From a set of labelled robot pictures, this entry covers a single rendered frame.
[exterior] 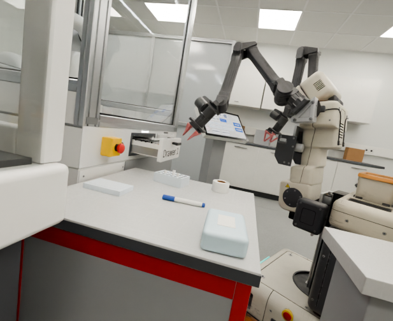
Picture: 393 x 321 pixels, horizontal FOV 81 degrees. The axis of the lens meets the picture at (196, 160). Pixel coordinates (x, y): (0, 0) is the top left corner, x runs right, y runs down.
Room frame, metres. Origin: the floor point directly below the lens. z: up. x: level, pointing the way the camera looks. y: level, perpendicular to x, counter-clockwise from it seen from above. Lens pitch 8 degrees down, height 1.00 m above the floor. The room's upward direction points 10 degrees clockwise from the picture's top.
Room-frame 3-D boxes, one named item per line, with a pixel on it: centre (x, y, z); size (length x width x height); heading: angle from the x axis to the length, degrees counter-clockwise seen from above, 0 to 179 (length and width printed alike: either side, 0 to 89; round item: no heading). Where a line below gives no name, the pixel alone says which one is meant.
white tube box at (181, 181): (0.93, 0.09, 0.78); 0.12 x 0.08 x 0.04; 68
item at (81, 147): (1.35, 0.75, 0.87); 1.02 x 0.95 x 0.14; 168
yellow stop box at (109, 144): (0.89, 0.33, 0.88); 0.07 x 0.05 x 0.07; 168
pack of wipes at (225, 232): (0.51, -0.09, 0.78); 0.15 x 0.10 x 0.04; 173
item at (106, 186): (0.72, 0.26, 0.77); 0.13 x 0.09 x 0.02; 79
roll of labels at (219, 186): (0.94, -0.12, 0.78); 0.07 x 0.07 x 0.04
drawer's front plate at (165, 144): (1.19, 0.14, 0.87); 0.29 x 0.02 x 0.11; 168
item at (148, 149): (1.23, 0.35, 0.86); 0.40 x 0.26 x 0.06; 78
